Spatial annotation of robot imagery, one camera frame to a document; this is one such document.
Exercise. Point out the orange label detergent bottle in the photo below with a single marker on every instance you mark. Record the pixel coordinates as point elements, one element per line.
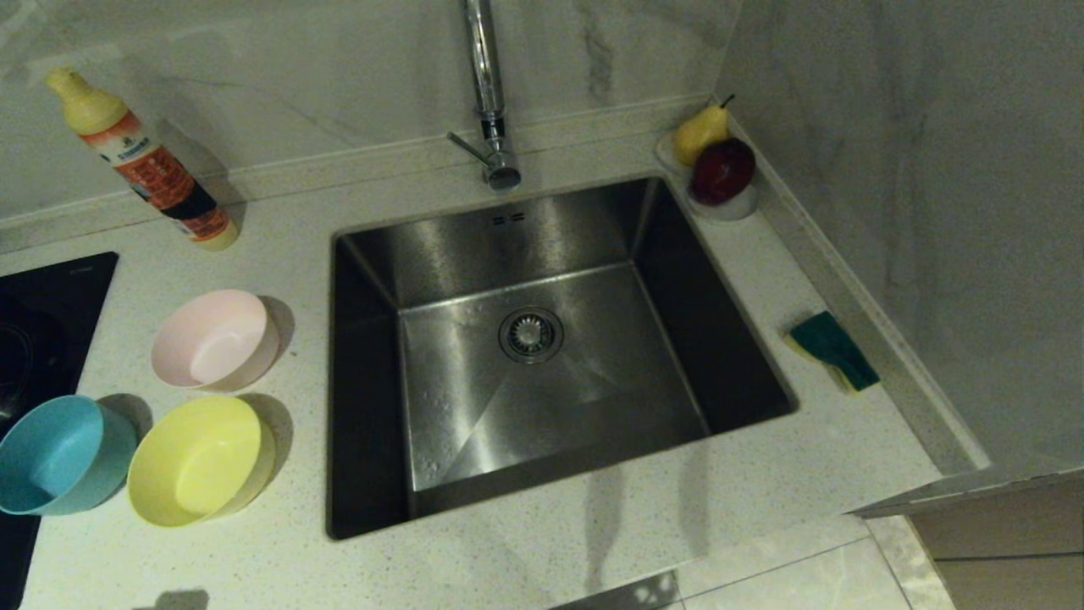
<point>144,161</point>

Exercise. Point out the metal sink drain strainer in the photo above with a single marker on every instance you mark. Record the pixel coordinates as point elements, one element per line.
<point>531,335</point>

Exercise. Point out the stainless steel sink basin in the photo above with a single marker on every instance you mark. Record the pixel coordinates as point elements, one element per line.
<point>593,381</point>

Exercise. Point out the green and yellow sponge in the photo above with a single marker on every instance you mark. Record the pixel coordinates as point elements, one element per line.
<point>834,347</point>

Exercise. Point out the small white dish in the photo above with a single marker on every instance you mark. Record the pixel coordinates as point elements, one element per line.
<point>733,211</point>

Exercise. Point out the dark red apple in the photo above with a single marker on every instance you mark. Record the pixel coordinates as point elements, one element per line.
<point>721,169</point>

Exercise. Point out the yellow pear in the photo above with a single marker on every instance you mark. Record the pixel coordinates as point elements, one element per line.
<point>699,135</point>

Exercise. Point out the chrome kitchen faucet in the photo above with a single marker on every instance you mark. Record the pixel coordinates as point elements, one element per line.
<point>484,76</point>

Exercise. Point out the pink plastic bowl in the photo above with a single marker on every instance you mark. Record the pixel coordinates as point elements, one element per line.
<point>212,339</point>

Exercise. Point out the yellow plastic bowl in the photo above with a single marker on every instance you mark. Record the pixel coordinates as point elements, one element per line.
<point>195,462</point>

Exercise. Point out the black induction cooktop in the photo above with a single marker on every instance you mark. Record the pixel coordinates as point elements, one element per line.
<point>42,322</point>

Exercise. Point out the blue plastic bowl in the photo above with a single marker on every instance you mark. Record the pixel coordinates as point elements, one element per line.
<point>59,457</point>

